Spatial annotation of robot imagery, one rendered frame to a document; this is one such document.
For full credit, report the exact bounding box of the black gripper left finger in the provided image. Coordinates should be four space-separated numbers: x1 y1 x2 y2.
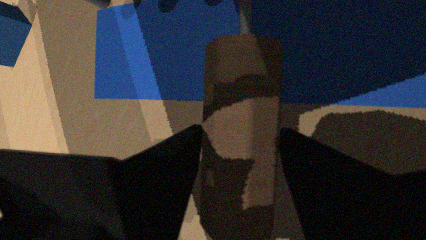
0 124 202 240

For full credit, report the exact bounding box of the blue box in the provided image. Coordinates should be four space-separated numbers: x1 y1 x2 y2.
0 1 32 67

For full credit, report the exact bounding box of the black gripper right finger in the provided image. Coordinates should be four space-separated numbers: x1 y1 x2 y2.
279 128 426 240

